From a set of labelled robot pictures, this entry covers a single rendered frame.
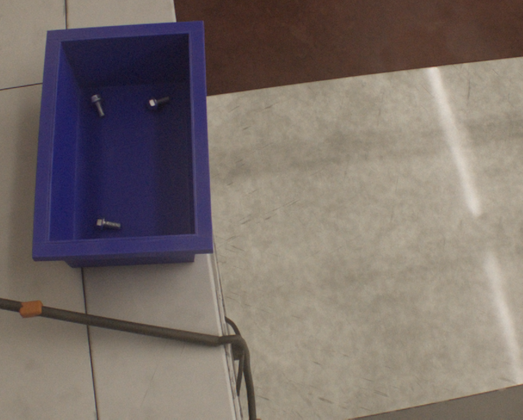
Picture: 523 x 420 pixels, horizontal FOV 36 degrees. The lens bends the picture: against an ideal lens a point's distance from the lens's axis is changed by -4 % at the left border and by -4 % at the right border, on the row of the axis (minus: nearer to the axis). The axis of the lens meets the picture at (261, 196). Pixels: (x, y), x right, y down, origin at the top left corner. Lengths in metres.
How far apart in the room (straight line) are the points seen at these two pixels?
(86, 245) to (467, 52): 1.41
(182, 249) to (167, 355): 0.11
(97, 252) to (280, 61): 1.24
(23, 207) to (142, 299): 0.15
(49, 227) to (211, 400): 0.20
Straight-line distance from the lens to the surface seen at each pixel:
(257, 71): 1.86
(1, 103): 0.87
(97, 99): 0.83
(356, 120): 1.81
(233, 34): 1.92
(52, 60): 0.79
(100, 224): 0.76
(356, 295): 1.64
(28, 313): 0.72
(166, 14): 0.90
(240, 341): 0.73
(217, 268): 1.20
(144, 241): 0.68
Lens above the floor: 1.54
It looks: 65 degrees down
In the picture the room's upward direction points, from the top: 3 degrees clockwise
